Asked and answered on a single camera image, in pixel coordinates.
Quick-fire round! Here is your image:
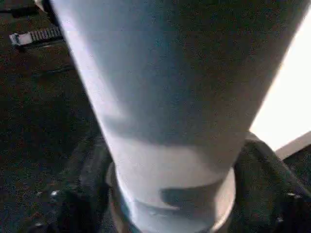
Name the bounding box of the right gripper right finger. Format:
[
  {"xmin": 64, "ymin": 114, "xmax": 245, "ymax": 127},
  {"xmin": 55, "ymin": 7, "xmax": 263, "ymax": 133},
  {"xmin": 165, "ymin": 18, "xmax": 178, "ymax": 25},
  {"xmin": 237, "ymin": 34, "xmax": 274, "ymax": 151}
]
[{"xmin": 230, "ymin": 139, "xmax": 311, "ymax": 233}]

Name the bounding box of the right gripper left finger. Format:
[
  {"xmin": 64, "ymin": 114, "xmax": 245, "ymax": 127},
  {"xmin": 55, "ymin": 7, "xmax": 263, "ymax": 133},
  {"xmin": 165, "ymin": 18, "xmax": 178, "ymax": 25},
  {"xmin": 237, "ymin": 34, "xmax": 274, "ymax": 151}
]
[{"xmin": 55, "ymin": 138, "xmax": 117, "ymax": 233}]

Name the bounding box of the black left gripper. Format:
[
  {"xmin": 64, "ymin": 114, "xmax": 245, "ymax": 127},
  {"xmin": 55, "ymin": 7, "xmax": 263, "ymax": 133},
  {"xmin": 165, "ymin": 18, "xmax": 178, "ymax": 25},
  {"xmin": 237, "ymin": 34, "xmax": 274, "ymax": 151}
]
[{"xmin": 9, "ymin": 26, "xmax": 63, "ymax": 47}]

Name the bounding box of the black mat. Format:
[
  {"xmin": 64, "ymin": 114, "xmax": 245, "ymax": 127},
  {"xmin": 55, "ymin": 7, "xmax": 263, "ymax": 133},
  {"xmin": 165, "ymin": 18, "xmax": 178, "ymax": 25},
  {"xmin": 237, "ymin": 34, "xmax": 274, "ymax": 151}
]
[{"xmin": 0, "ymin": 0, "xmax": 311, "ymax": 233}]

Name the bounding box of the white plastic table leg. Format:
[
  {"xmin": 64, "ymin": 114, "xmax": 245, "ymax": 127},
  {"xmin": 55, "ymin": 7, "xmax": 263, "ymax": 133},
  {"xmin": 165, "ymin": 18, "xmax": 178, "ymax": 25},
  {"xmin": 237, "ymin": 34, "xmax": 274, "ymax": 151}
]
[{"xmin": 50, "ymin": 0, "xmax": 311, "ymax": 231}]

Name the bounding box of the white plastic table top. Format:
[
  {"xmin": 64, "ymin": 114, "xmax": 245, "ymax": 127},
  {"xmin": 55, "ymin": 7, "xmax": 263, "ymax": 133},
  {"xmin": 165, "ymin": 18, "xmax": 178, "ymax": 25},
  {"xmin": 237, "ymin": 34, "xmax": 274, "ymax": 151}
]
[{"xmin": 105, "ymin": 14, "xmax": 311, "ymax": 233}]

